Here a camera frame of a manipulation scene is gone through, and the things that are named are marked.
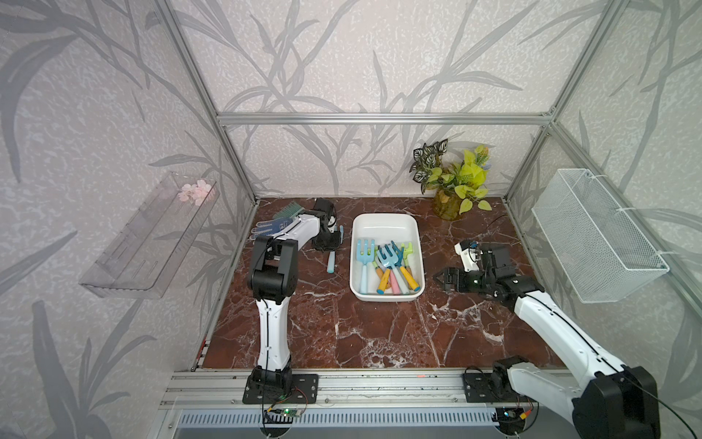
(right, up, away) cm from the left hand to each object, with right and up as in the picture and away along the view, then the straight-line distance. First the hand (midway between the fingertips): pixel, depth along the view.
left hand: (334, 245), depth 102 cm
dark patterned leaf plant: (+36, +34, +2) cm, 49 cm away
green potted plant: (+46, +23, -2) cm, 52 cm away
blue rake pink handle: (+22, -13, -11) cm, 27 cm away
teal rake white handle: (+21, -4, -6) cm, 22 cm away
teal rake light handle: (+12, -4, -4) cm, 13 cm away
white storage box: (+19, +6, +7) cm, 21 cm away
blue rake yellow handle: (+17, -13, -14) cm, 26 cm away
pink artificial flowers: (-35, +17, -26) cm, 47 cm away
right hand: (+36, -7, -20) cm, 42 cm away
